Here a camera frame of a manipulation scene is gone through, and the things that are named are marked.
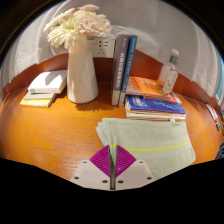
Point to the white and pink flower bouquet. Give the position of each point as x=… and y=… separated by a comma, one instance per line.
x=78, y=26

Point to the clear plastic drink bottle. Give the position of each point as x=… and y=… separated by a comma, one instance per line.
x=168, y=75

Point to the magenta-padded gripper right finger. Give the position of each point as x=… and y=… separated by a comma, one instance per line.
x=135, y=173

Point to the red booklet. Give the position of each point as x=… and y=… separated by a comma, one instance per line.
x=212, y=112

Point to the white wall socket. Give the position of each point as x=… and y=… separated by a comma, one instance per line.
x=104, y=47

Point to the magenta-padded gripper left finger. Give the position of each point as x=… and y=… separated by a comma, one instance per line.
x=91, y=175

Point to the thick white book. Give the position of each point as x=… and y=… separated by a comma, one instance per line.
x=46, y=81

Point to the white ceramic vase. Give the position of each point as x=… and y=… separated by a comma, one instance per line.
x=81, y=76

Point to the flat orange book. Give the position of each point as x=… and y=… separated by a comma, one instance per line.
x=145, y=86

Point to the flat yellow book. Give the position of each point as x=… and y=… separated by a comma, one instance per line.
x=36, y=100

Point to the small dark grey object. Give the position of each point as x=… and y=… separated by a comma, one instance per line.
x=218, y=126

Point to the flat white book under stack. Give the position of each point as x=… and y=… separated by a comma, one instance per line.
x=153, y=116

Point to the flat blue book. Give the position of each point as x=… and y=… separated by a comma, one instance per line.
x=153, y=105

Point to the upright blue book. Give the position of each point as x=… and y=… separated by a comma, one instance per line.
x=129, y=63

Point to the pale green towel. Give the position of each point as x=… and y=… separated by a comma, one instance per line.
x=153, y=140

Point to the white curtain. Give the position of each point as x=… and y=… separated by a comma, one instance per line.
x=160, y=26

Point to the upright grey book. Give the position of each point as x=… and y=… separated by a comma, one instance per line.
x=118, y=66

